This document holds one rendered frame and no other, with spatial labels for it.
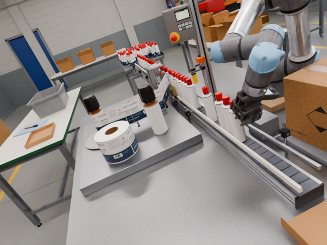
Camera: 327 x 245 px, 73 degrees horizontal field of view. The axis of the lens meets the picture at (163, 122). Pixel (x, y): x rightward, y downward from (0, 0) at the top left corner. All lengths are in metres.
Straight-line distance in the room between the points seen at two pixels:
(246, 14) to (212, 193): 0.68
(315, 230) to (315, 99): 0.43
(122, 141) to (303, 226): 0.81
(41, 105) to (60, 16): 6.10
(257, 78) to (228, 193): 0.45
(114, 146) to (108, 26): 7.78
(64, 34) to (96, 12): 1.33
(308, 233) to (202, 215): 0.32
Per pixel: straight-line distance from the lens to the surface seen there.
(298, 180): 0.88
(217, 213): 0.87
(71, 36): 8.83
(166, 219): 0.90
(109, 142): 1.14
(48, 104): 3.02
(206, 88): 1.16
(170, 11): 1.39
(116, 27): 8.78
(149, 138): 1.29
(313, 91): 0.94
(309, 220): 0.84
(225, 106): 1.02
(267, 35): 0.75
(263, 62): 0.65
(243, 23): 0.90
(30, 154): 2.23
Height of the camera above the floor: 1.51
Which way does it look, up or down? 27 degrees down
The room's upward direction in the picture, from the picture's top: 20 degrees counter-clockwise
